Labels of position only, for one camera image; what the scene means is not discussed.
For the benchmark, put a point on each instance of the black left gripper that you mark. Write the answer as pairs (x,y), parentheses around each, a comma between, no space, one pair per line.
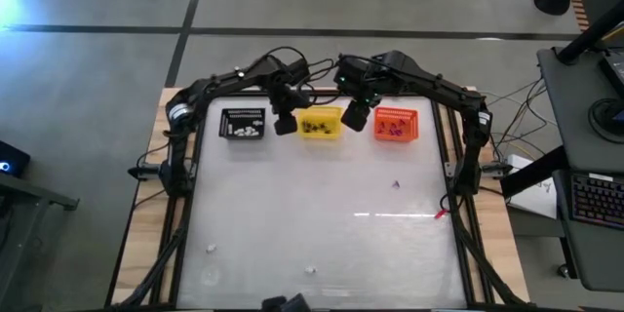
(283,95)

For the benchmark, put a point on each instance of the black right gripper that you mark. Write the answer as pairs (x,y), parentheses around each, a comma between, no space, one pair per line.
(358,78)

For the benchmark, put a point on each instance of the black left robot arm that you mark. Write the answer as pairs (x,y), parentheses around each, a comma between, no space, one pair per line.
(178,156)

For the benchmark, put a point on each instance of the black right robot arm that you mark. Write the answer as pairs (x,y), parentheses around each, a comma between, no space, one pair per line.
(470,156)

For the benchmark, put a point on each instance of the yellow plastic basket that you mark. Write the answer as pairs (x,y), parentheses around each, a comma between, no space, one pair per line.
(319,116)

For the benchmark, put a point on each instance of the orange plastic basket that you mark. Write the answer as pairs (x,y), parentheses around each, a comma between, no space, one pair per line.
(412,127)

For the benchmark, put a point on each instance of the black plastic basket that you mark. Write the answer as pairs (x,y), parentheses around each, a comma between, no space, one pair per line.
(229,124)

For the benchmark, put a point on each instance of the red tag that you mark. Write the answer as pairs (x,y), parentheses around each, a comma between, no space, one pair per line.
(442,213)

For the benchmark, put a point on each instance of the small black adapter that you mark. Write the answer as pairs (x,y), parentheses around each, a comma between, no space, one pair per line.
(499,168)

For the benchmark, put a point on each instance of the black desk support bar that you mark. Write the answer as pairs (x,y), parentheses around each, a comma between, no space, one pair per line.
(536,170)

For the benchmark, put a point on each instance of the white box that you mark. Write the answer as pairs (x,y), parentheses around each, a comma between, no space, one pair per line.
(534,190)

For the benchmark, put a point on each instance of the black bulky object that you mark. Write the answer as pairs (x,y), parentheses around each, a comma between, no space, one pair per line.
(285,303)

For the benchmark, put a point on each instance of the grey desk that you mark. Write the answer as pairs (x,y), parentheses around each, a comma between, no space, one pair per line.
(570,107)

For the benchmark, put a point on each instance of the black round monitor base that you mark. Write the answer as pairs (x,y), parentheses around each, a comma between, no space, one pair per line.
(604,119)

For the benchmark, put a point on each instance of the black backlit keyboard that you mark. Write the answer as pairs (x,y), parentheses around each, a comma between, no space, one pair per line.
(597,202)

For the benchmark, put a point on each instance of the black caster wheel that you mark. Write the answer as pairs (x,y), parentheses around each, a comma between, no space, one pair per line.
(563,271)

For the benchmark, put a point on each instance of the grey side table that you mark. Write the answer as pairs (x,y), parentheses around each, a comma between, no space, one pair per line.
(34,195)

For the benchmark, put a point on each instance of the black device blue light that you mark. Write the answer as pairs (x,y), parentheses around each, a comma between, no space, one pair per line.
(12,158)

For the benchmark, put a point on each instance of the black aluminium table frame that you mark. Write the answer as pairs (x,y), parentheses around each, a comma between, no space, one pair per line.
(456,234)

